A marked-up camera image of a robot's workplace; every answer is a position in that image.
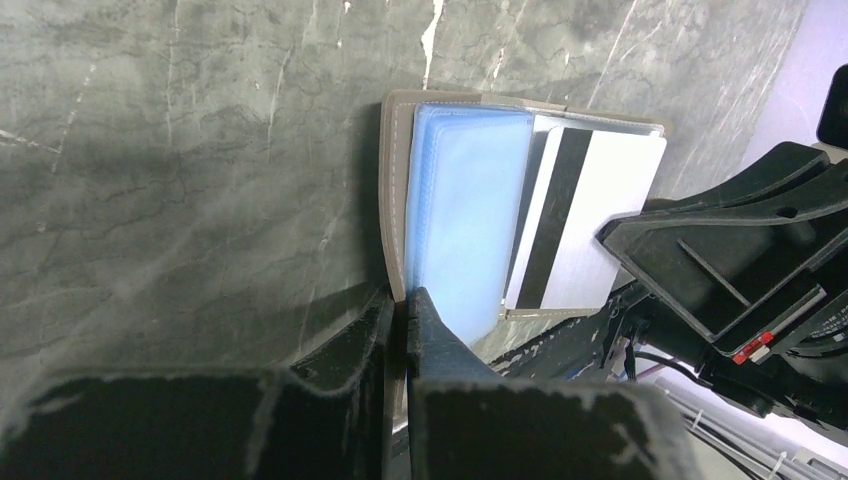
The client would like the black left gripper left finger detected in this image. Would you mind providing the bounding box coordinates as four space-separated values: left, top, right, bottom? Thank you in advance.
1 291 394 479

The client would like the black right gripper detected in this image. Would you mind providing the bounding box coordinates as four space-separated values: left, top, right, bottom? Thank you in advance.
597 142 847 446

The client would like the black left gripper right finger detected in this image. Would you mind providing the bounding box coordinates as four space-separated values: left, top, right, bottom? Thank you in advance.
407 288 687 479

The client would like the silver credit card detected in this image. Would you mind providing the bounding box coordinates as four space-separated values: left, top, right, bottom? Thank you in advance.
505 127 667 311

